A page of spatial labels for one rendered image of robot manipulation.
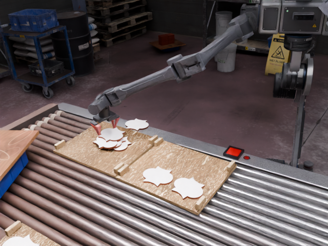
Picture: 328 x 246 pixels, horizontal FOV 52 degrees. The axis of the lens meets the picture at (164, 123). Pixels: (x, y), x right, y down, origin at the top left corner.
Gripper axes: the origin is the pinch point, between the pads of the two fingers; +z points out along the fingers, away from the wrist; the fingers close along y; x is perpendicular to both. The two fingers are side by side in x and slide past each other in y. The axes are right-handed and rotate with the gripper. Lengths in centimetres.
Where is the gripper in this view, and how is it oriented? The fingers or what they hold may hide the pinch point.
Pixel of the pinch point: (106, 130)
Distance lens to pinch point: 178.0
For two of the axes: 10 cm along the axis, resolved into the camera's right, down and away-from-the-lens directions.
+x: -7.0, -3.4, 6.3
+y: 7.2, -3.7, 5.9
